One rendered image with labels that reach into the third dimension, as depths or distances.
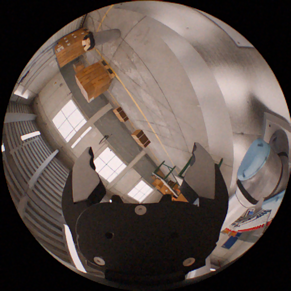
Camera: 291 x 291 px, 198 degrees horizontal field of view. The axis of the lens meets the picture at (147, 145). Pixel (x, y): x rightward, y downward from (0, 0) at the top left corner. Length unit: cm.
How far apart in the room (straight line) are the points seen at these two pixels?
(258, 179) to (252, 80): 31
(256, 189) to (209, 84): 38
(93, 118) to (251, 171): 477
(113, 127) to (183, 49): 470
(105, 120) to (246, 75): 483
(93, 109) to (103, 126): 103
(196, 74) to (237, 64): 21
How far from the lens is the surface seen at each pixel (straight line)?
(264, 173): 24
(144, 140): 375
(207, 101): 46
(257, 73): 42
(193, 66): 43
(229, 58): 40
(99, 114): 475
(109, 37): 207
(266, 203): 32
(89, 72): 293
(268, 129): 42
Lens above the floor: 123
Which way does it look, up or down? 16 degrees down
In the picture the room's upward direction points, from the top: 135 degrees counter-clockwise
